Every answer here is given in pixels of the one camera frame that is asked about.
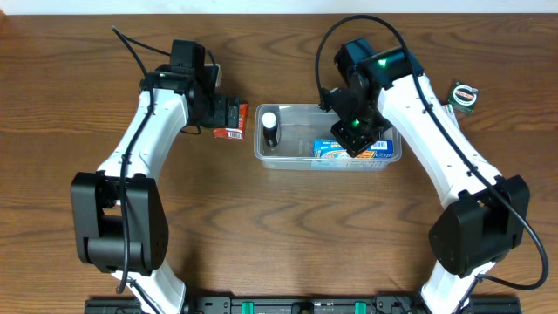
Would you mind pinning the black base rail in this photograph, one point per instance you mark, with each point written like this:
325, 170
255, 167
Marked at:
388, 304

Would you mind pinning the dark green round-label box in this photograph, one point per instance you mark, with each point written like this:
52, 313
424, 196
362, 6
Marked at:
463, 97

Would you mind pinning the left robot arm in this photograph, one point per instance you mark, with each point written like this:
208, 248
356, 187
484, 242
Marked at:
119, 221

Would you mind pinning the clear plastic container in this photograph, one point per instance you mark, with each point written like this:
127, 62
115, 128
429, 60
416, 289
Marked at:
300, 125

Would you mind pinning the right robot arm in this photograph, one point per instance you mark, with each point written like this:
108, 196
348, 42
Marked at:
483, 211

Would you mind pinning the black bottle white cap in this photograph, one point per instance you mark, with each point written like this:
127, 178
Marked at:
270, 129

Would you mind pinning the white green medicine box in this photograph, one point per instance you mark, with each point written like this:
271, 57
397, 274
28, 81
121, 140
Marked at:
448, 108

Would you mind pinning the red snack packet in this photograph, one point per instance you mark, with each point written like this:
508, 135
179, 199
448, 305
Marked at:
234, 133

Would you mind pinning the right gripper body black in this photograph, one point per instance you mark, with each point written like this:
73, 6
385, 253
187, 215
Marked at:
357, 138

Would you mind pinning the blue Kool Fever box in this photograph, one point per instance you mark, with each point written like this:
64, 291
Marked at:
330, 154

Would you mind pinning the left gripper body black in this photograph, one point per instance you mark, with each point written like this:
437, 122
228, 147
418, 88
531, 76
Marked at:
232, 115

